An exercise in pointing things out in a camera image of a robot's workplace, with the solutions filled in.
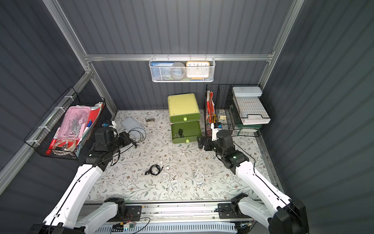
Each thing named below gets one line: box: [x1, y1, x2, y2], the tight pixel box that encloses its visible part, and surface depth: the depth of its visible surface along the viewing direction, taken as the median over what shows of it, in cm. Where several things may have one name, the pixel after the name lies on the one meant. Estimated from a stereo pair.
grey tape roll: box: [169, 61, 186, 80], surface depth 90 cm
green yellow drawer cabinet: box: [167, 92, 203, 144], surface depth 98 cm
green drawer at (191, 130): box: [170, 119, 203, 144], surface depth 98 cm
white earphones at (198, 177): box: [191, 169, 205, 187], surface depth 87 cm
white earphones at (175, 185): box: [169, 178, 182, 192], surface depth 84 cm
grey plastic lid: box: [121, 117, 146, 138], surface depth 113 cm
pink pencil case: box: [57, 105, 92, 140], surface depth 73 cm
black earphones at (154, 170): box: [144, 164, 164, 176], surface depth 90 cm
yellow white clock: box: [186, 60, 211, 80], surface depth 90 cm
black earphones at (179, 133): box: [173, 128, 185, 138], surface depth 98 cm
